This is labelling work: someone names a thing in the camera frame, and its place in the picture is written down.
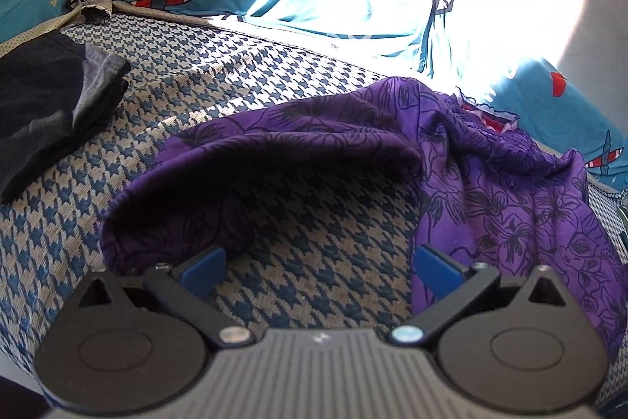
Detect purple floral blouse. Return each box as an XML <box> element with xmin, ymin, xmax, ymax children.
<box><xmin>98</xmin><ymin>75</ymin><xmax>628</xmax><ymax>363</ymax></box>

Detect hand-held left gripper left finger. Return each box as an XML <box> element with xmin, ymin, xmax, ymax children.
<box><xmin>73</xmin><ymin>246</ymin><xmax>254</xmax><ymax>349</ymax></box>

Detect blue houndstooth sofa cushion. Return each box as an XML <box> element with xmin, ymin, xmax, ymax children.
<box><xmin>0</xmin><ymin>0</ymin><xmax>628</xmax><ymax>406</ymax></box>

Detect dark folded garment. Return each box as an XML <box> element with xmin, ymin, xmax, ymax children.
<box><xmin>0</xmin><ymin>30</ymin><xmax>132</xmax><ymax>204</ymax></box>

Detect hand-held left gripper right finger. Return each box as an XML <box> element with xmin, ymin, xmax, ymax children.
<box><xmin>390</xmin><ymin>244</ymin><xmax>566</xmax><ymax>347</ymax></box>

